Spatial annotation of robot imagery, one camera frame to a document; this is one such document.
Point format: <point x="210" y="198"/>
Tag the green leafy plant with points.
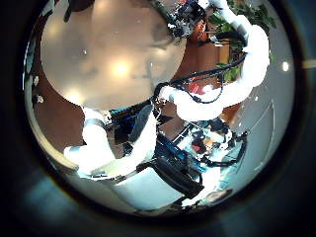
<point x="253" y="16"/>

